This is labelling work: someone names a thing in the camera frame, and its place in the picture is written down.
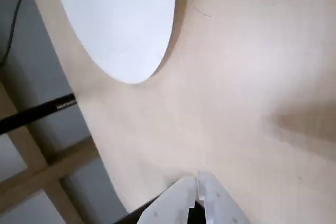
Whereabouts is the thin black cable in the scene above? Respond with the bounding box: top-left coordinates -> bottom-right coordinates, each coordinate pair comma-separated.
0,0 -> 29,65

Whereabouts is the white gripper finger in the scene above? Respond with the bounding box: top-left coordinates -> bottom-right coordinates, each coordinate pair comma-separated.
198,170 -> 249,224
138,177 -> 197,224

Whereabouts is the light wooden frame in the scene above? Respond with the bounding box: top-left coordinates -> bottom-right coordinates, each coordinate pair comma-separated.
0,81 -> 100,224

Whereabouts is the white round plate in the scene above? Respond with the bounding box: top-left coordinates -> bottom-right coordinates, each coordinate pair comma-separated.
51,0 -> 177,86

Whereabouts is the black printed strap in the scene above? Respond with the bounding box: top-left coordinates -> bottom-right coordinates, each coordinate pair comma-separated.
0,92 -> 78,135

